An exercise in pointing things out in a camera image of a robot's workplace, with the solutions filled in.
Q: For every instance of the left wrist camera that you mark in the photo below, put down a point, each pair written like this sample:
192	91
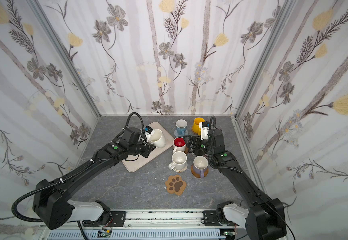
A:
148	130

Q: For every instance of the purple mug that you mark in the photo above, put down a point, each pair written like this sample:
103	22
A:
200	163

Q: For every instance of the light blue mug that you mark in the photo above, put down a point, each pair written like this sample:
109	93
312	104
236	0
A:
181	126

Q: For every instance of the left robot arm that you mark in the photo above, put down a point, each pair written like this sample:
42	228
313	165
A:
52	200

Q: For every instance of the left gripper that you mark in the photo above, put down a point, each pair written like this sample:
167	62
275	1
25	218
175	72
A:
147	148

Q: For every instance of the corner aluminium post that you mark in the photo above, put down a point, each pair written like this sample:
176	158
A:
280	23
63	54

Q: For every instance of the white mug with handle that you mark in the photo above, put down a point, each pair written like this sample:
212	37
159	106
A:
157	138

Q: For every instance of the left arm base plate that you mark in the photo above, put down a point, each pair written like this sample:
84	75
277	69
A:
108	219

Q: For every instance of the red interior mug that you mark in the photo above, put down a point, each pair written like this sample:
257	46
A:
179	145

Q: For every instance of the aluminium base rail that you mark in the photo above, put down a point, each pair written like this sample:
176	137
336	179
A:
167	218

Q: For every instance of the right corner aluminium post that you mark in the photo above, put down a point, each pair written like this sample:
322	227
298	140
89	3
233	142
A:
280	23

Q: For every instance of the brown paw print coaster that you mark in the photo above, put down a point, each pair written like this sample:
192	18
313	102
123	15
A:
175	185

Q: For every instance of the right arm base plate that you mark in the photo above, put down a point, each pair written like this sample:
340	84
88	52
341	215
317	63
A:
211	219

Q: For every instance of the black mug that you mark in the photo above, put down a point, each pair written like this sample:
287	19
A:
196	150

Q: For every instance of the blue woven round coaster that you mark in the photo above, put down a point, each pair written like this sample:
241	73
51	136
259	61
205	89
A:
186	133

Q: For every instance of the white cable duct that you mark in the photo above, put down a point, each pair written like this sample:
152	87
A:
170	234

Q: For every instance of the white patterned round coaster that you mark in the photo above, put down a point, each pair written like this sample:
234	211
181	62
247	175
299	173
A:
180	171

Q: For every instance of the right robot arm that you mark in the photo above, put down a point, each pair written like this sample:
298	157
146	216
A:
264	217

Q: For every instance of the yellow mug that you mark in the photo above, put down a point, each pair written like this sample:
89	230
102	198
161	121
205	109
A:
196	129

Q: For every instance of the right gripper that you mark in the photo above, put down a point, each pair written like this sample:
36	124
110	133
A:
195	144

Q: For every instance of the beige serving tray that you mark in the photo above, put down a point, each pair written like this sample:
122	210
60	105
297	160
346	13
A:
133	166

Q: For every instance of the plain round wooden coaster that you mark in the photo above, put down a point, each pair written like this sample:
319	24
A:
199	173

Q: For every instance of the left corner aluminium post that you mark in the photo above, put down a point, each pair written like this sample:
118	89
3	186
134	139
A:
63	54

